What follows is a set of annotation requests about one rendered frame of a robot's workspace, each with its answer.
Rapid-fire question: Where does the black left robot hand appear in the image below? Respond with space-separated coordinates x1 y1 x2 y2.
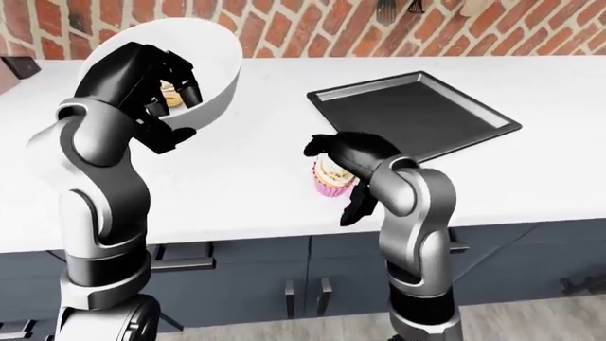
74 41 204 155

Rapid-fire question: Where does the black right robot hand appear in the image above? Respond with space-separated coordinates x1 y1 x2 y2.
303 131 405 227

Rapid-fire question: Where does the pink wrapper cupcake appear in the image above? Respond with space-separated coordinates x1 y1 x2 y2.
312 151 358 199

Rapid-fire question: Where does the white bowl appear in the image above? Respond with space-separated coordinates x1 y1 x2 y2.
79 17 245 131

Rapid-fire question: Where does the black metal tray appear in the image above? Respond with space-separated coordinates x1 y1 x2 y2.
306 70 523 165

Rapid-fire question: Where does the dark brown box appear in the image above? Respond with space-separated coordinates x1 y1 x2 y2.
0 55 41 81

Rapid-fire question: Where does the dark grey base cabinet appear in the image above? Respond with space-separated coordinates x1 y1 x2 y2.
0 207 606 341

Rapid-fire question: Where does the beige hanging wooden utensil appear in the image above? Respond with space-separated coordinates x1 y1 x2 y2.
457 0 485 17

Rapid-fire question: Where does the black cabinet handle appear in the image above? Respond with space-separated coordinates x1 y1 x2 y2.
282 278 296 318
317 276 335 314
447 226 467 254
150 242 216 273

